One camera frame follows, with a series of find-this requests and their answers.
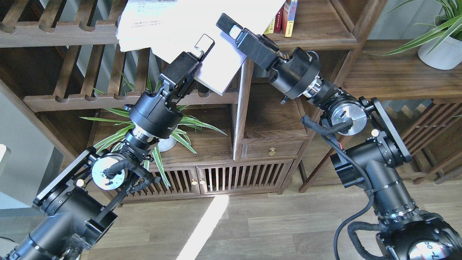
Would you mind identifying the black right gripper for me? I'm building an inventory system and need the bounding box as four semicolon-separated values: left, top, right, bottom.
216;13;341;105

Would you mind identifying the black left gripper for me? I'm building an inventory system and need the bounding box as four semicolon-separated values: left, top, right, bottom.
126;34;215;145

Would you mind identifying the white book with barcode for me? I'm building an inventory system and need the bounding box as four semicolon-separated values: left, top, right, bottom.
145;0;284;94

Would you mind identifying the red book with globe cover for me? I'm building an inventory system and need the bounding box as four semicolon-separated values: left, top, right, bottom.
282;0;298;38

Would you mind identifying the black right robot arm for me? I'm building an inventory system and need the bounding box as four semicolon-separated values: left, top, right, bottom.
216;13;462;260

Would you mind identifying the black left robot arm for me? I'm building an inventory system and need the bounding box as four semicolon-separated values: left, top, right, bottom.
3;34;215;260

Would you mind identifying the spider plant on shelf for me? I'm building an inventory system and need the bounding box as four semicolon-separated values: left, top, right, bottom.
80;73;226;188

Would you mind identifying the white plant pot on shelf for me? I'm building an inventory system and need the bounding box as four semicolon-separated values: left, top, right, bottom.
157;135;178;152

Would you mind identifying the dark wooden side shelf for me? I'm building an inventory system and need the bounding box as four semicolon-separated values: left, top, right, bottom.
343;40;461;184

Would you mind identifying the white book red label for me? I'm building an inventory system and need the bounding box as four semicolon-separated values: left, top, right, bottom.
116;0;177;52

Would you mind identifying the light yellow book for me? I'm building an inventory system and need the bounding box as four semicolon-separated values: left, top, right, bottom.
264;17;276;35

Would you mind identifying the dark red book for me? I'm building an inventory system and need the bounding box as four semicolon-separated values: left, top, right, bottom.
273;6;284;34

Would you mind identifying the dark wooden bookshelf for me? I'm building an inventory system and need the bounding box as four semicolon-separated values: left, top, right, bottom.
1;0;386;203

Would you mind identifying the spider plant at right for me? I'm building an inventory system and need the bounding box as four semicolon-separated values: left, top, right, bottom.
382;0;462;56

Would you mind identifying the white plant pot at right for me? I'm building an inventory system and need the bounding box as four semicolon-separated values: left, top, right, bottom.
418;33;462;70

